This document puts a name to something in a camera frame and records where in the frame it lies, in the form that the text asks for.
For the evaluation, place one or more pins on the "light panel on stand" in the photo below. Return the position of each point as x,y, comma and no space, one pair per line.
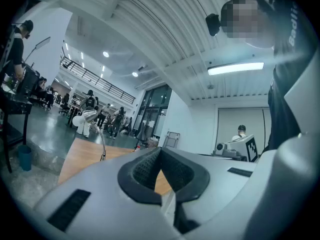
40,45

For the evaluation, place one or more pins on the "person's head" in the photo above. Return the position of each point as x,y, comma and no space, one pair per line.
246,19

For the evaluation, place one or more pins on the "silver desk lamp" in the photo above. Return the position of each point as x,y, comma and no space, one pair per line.
90,115

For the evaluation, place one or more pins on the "grey folding cart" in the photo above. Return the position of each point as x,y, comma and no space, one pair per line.
172,139

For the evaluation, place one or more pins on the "person's black t-shirt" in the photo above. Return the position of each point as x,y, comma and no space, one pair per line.
282,96

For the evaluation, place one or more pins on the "black head-worn camera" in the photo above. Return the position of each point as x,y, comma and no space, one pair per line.
213,24

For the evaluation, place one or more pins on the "round ceiling light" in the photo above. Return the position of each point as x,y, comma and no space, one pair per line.
135,74
105,54

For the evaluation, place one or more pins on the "black balcony railing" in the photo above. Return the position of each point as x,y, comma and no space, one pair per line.
100,80

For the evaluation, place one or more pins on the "plastic water bottle red cap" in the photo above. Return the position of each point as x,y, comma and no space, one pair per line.
137,148

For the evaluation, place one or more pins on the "long ceiling light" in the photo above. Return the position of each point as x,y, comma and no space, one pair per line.
235,68

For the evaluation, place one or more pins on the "black work table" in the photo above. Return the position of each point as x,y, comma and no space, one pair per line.
15,104

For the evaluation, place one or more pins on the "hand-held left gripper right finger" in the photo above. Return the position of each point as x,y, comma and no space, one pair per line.
215,184

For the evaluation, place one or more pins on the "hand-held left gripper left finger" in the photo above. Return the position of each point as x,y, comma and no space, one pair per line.
105,191

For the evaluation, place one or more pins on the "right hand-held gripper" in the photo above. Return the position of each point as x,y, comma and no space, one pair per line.
237,147

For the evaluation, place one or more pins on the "black framed glass door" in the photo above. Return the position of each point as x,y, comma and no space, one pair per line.
152,109

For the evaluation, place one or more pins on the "teal waste bin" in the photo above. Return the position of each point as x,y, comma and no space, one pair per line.
25,157

